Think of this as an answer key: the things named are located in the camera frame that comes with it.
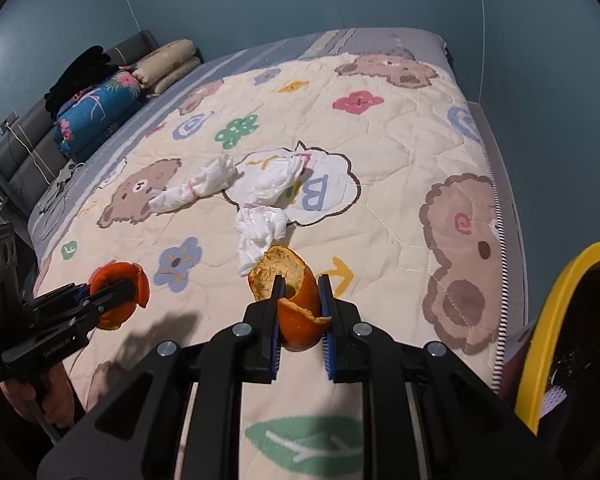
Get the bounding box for black clothing pile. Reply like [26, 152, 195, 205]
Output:
[44, 46, 119, 120]

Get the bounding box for grey striped bed sheet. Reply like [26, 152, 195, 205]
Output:
[26, 27, 529, 391]

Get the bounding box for small white twisted bag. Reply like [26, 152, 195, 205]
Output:
[148, 154, 238, 214]

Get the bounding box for white tissue bag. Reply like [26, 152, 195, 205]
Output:
[235, 206, 288, 276]

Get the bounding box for yellow-rimmed trash bin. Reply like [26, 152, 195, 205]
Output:
[515, 242, 600, 479]

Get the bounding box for cream cartoon bear quilt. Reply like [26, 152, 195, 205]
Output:
[32, 52, 508, 480]

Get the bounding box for white charging cable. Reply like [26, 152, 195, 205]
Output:
[4, 121, 81, 196]

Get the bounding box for beige stacked pillows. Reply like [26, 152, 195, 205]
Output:
[132, 39, 201, 96]

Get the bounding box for orange peel piece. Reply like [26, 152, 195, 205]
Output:
[90, 261, 150, 330]
[248, 245, 332, 352]

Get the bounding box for large white bag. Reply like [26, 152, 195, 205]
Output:
[224, 154, 304, 207]

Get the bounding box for wall socket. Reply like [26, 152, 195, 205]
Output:
[0, 110, 19, 136]

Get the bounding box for trash inside bin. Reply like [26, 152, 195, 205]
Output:
[540, 385, 568, 418]

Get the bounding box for person's left hand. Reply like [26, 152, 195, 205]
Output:
[0, 363, 76, 428]

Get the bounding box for blue floral folded blanket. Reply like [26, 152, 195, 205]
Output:
[53, 70, 142, 162]

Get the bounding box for dark grey headboard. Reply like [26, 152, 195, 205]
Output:
[0, 30, 158, 218]

